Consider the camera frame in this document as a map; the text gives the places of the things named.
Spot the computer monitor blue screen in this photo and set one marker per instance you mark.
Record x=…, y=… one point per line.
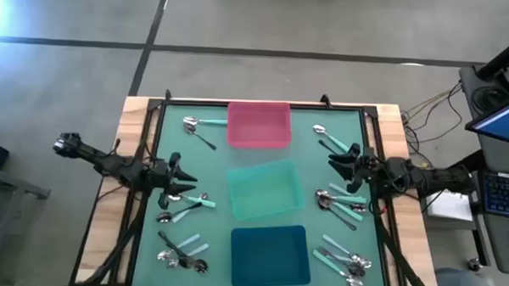
x=505, y=122

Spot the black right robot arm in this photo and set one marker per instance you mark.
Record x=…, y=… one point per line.
x=431, y=179

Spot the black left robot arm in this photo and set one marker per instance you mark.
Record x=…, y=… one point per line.
x=109, y=163

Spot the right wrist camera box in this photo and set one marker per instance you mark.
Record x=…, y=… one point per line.
x=371, y=167

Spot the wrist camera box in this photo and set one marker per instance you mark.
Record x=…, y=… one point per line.
x=371, y=167
x=160, y=173

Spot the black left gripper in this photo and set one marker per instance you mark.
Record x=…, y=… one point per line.
x=170, y=170

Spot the black table clamp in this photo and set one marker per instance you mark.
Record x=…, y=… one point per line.
x=326, y=101
x=168, y=95

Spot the blue plastic bin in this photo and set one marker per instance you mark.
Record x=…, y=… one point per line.
x=269, y=256

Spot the pink plastic bin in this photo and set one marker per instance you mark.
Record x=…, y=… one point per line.
x=259, y=134

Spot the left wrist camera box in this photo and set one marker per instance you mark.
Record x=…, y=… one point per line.
x=160, y=173

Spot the black metal table frame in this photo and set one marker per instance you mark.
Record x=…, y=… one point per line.
x=196, y=102

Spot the gray metal bench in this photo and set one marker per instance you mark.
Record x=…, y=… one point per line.
x=7, y=183

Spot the mint green plastic bin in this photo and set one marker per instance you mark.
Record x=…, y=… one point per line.
x=263, y=190

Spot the black computer keyboard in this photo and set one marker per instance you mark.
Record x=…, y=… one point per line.
x=505, y=194

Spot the green table mat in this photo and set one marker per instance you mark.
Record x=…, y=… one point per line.
x=211, y=175

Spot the desk caster wheel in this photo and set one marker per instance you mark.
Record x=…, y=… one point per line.
x=474, y=265

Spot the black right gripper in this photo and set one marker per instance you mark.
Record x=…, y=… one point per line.
x=355, y=172

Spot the white paper sheet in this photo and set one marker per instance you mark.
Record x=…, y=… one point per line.
x=451, y=207

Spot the gray computer desk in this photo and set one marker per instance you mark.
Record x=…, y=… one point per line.
x=501, y=245

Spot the black monitor pole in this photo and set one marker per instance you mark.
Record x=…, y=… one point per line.
x=506, y=54

